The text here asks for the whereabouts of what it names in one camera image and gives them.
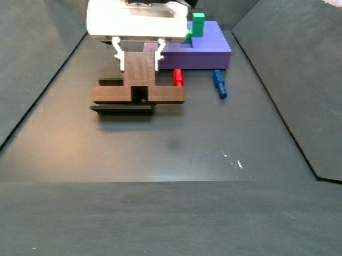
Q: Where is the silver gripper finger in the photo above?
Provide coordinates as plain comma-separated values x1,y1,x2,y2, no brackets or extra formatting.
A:
110,37,125,72
153,38,165,71

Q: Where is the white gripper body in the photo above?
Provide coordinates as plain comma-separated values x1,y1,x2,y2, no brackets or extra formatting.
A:
86,0,188,42

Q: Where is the brown T-shaped block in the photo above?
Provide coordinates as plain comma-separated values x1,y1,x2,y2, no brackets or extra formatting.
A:
93,52,184,104

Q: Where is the dark grey fixture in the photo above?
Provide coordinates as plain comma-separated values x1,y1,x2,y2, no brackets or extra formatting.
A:
90,79,154,115

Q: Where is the red peg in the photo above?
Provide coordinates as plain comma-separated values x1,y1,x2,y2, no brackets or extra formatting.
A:
172,69,184,87

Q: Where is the purple base block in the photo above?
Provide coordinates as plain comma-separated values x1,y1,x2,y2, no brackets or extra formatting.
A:
158,21,232,70

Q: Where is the green U-shaped block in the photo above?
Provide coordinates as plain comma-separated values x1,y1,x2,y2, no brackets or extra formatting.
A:
182,13,205,46

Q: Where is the blue peg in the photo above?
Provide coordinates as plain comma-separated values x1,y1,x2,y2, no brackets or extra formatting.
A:
212,70,226,99

